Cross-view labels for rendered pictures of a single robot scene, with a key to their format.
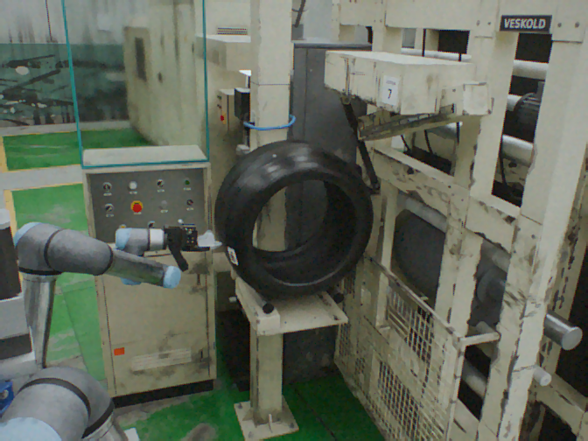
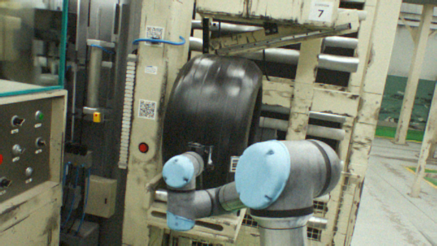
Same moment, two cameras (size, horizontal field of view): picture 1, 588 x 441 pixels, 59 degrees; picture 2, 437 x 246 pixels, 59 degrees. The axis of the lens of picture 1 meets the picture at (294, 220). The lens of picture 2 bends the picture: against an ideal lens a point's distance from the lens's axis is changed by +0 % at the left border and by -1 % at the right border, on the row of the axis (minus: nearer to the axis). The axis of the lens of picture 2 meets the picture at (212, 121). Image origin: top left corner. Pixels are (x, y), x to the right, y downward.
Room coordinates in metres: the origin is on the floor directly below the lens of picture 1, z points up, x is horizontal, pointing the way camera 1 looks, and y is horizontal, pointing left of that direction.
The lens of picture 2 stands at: (1.09, 1.36, 1.49)
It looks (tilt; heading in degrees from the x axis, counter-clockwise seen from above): 11 degrees down; 301
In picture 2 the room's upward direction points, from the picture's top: 7 degrees clockwise
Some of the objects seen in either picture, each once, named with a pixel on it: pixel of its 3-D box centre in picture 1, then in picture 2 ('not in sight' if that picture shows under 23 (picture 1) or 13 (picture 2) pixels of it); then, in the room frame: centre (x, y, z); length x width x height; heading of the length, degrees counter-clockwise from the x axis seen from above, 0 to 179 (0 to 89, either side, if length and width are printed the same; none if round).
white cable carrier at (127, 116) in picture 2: not in sight; (130, 112); (2.19, 0.17, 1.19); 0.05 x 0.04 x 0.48; 109
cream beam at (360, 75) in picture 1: (388, 79); (267, 6); (1.86, -0.31, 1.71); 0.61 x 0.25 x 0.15; 19
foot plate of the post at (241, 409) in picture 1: (265, 415); not in sight; (2.12, 0.11, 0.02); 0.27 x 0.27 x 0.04; 19
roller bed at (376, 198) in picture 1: (354, 220); not in sight; (2.22, -0.28, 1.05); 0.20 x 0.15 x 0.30; 19
